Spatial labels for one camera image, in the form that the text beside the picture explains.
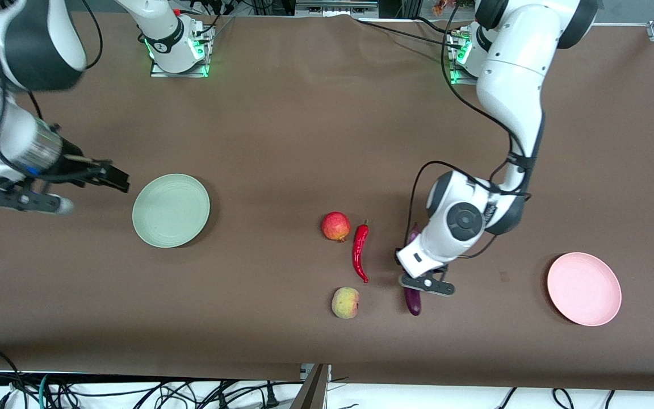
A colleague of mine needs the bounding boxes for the short black table cable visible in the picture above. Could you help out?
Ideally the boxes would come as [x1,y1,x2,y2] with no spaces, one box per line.
[414,15,455,35]

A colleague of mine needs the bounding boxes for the brown paper table cover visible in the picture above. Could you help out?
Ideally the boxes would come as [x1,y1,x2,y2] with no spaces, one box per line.
[0,10,654,393]

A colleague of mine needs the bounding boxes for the long black table cable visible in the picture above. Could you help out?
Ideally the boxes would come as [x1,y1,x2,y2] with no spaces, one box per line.
[354,19,455,49]

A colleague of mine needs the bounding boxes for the pink round plate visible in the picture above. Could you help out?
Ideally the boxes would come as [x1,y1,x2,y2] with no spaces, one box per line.
[547,252,623,327]

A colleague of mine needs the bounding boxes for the red chili pepper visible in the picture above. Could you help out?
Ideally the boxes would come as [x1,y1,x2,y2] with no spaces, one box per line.
[352,219,370,283]

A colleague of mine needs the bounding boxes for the pale green round plate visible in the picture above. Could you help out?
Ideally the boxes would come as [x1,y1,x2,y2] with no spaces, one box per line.
[132,173,211,249]

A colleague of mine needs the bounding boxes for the grey metal beam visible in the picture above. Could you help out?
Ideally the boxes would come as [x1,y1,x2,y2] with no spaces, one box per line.
[290,364,332,409]

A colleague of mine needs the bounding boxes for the colourful background items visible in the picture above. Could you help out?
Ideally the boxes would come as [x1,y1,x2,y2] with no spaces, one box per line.
[431,0,467,15]

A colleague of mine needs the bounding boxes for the grey background device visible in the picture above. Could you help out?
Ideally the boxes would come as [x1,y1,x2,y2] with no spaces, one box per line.
[295,0,379,17]

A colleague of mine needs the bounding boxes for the red pomegranate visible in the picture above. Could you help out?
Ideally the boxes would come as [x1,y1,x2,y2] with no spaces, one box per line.
[321,211,352,243]

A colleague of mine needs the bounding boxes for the long purple eggplant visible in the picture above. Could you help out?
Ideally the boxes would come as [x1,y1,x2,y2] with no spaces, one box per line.
[405,224,422,316]

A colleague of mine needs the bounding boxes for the yellow-pink peach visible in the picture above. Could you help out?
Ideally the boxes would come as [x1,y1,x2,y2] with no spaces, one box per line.
[331,286,360,320]

